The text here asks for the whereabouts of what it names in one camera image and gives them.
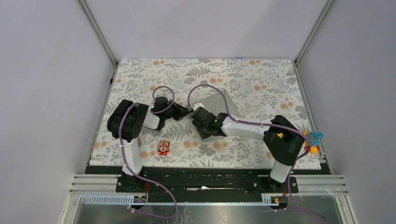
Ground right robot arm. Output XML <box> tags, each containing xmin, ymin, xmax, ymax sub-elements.
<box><xmin>191</xmin><ymin>106</ymin><xmax>308</xmax><ymax>192</ymax></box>

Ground grey cloth napkin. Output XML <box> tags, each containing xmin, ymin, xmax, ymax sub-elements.
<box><xmin>190</xmin><ymin>90</ymin><xmax>241</xmax><ymax>118</ymax></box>

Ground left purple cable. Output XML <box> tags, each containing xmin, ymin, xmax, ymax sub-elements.
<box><xmin>118</xmin><ymin>86</ymin><xmax>180</xmax><ymax>219</ymax></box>

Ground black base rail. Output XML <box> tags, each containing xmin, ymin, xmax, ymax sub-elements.
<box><xmin>116</xmin><ymin>166</ymin><xmax>299</xmax><ymax>204</ymax></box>

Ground small colourful toy blocks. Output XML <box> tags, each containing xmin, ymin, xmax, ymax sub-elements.
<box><xmin>304</xmin><ymin>131</ymin><xmax>324</xmax><ymax>154</ymax></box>

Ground floral patterned tablecloth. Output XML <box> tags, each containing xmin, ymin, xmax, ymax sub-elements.
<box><xmin>89</xmin><ymin>59</ymin><xmax>311</xmax><ymax>168</ymax></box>

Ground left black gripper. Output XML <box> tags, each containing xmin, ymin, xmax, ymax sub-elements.
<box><xmin>162</xmin><ymin>98</ymin><xmax>190</xmax><ymax>120</ymax></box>

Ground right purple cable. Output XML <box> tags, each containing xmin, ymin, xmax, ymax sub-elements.
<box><xmin>187</xmin><ymin>84</ymin><xmax>329</xmax><ymax>223</ymax></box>

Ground purple cable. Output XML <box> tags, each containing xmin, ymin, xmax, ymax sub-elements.
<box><xmin>187</xmin><ymin>84</ymin><xmax>329</xmax><ymax>223</ymax></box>
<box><xmin>118</xmin><ymin>86</ymin><xmax>180</xmax><ymax>219</ymax></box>

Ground red owl toy block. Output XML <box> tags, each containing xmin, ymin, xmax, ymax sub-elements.
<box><xmin>157</xmin><ymin>140</ymin><xmax>170</xmax><ymax>156</ymax></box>

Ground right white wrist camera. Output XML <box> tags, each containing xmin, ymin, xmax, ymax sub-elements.
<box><xmin>193</xmin><ymin>103</ymin><xmax>205</xmax><ymax>111</ymax></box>

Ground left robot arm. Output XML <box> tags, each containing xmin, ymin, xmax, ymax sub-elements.
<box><xmin>107</xmin><ymin>97</ymin><xmax>189</xmax><ymax>192</ymax></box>

